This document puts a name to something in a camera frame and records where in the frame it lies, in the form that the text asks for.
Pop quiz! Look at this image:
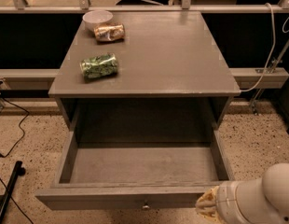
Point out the grey top drawer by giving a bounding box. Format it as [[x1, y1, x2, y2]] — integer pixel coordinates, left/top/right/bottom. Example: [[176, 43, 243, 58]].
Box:
[[34, 105, 236, 212]]

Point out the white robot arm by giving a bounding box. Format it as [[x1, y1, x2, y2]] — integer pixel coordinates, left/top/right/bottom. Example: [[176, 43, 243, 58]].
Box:
[[195, 163, 289, 224]]

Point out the grey wooden drawer cabinet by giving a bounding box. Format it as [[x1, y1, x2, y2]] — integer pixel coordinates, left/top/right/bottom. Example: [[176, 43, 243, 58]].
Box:
[[49, 11, 240, 128]]

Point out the green crumpled snack can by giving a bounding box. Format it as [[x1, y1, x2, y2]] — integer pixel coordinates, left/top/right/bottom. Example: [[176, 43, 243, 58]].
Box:
[[79, 53, 118, 79]]

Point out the black stand leg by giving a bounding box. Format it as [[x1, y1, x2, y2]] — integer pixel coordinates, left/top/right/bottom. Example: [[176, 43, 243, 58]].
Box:
[[0, 161, 25, 224]]

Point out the white bowl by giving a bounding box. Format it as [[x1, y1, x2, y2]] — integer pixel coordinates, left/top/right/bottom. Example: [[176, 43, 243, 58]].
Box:
[[82, 10, 113, 31]]

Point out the white cable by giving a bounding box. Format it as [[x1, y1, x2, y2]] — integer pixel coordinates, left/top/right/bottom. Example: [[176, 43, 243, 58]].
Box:
[[240, 2, 277, 93]]

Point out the metal railing frame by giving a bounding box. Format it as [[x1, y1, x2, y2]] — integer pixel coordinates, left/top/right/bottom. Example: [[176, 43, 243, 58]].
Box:
[[0, 0, 289, 91]]

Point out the black cable on floor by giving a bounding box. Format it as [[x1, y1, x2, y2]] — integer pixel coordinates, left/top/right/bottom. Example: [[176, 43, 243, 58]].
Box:
[[0, 81, 31, 159]]

